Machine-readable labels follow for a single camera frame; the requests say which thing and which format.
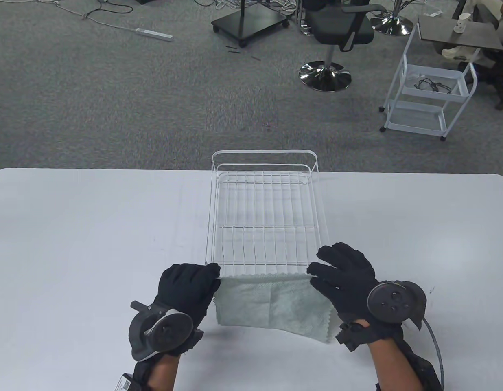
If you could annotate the person's right hand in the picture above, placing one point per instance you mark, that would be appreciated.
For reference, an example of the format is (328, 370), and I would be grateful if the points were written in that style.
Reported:
(349, 281)

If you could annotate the person's left hand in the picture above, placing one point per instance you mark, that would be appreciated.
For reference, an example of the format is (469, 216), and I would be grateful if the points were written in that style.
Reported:
(188, 291)

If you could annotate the pale green cleaning cloth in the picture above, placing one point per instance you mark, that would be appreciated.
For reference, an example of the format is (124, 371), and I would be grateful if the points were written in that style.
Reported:
(267, 303)

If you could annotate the person's left forearm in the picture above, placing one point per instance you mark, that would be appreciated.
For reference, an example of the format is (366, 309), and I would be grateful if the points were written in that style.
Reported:
(164, 372)

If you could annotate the person's right forearm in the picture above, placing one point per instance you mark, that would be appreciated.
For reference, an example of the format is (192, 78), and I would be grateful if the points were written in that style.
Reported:
(392, 366)

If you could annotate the grey round wrist tracker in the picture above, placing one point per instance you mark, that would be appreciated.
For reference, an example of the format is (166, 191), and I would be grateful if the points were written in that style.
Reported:
(396, 303)
(162, 332)

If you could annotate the white rolling cart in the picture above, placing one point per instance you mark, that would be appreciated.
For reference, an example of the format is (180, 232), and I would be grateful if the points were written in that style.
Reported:
(434, 81)

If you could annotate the black office chair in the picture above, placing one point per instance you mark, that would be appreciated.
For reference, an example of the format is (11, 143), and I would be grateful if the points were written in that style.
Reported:
(341, 24)

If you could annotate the white power strip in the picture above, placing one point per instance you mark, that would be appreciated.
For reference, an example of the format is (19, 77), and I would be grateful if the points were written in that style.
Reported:
(154, 33)

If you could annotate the chrome chair base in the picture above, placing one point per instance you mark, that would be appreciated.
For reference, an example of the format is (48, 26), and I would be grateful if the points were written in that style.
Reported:
(392, 22)

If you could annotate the dark grey side table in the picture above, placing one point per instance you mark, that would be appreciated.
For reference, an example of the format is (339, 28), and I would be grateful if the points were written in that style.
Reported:
(459, 36)

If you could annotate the black wheeled stand base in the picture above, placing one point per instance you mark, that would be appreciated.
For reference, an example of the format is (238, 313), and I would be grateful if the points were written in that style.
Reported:
(251, 18)

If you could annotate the white paper cup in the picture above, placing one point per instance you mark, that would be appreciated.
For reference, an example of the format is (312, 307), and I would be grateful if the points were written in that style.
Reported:
(462, 22)

